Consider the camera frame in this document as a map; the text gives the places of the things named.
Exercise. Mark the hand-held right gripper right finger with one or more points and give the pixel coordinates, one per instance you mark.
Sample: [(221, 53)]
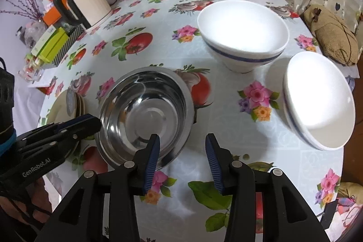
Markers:
[(214, 165)]

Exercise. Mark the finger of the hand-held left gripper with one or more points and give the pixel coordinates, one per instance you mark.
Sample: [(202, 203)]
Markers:
[(73, 123), (88, 130)]

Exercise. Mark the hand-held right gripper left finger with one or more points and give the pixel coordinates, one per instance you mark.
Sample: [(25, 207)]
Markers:
[(151, 162)]

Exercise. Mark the stainless steel bowl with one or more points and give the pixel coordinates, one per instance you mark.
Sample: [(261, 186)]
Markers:
[(136, 106)]

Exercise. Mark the white bowl with blue stripe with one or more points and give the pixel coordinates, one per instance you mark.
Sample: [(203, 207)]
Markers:
[(320, 103), (244, 29)]

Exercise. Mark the person's left hand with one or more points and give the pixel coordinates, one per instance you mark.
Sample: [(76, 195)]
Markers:
[(41, 196)]

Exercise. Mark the white shelf board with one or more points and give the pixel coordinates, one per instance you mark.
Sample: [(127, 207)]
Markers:
[(42, 86)]

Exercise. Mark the clear glass mug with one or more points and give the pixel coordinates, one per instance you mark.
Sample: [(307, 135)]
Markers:
[(31, 72)]

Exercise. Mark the green box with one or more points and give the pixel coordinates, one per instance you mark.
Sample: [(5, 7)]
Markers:
[(55, 45)]

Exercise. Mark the slim white box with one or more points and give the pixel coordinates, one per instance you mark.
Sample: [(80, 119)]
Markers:
[(42, 42)]

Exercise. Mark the clear plastic bag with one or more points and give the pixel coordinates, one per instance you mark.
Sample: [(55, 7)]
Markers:
[(34, 32)]

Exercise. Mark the dark glass jar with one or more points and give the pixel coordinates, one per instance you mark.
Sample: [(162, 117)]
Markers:
[(19, 33)]

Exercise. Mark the orange box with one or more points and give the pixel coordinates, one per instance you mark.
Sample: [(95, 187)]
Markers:
[(52, 15)]

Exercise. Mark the brown cloth bundle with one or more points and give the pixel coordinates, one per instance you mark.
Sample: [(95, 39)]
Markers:
[(331, 35)]

